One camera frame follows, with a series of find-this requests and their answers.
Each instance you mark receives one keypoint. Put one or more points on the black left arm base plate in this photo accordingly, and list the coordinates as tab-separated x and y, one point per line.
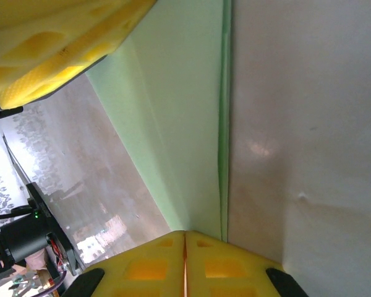
38	198

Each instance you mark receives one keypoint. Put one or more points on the small lit controller board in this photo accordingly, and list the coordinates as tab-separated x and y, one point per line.
43	283

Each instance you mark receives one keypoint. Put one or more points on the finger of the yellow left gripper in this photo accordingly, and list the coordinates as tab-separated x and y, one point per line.
49	24
65	71

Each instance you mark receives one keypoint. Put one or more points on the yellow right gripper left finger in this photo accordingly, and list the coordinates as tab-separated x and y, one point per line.
148	266

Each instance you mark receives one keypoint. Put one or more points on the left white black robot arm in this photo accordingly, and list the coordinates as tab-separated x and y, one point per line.
21	238

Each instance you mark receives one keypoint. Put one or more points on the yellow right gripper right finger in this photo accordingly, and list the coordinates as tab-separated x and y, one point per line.
222	266

